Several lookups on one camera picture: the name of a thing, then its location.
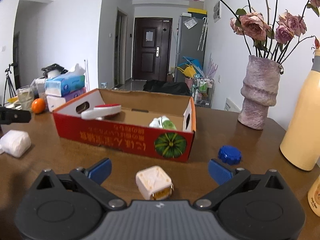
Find blue plastic cap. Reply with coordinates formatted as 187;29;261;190
218;145;242;165

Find cream cube charger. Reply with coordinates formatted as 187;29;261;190
136;166;174;200

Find red white lint brush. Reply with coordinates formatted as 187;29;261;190
81;104;121;120

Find green spray bottle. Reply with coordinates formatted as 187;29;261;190
161;116;177;131

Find white spray bottle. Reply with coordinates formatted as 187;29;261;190
149;117;163;128

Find glass cup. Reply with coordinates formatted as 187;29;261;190
16;86;34;111

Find white plastic jar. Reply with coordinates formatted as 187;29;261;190
1;130;31;158

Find orange fruit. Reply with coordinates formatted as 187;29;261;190
31;98;46;114

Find black tripod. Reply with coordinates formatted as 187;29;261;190
3;63;16;106

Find purple tissue pack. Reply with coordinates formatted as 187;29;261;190
47;87;87;112

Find red cardboard box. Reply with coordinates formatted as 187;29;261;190
53;89;196;162

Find blue tissue pack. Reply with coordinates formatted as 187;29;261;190
45;64;86;97

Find white board leaning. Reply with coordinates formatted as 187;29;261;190
224;98;240;113

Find yellow thermos jug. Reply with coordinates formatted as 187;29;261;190
280;49;319;171

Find purple ceramic vase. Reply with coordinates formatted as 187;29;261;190
238;55;283;130

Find yellow bear mug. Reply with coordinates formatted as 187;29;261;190
308;180;320;217

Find dark brown door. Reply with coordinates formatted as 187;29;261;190
132;17;172;81

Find grey refrigerator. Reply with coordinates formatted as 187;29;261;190
174;16;205;82

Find dried pink roses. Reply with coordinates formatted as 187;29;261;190
193;0;319;64

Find wire storage cart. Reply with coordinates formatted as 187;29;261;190
191;77;215;108

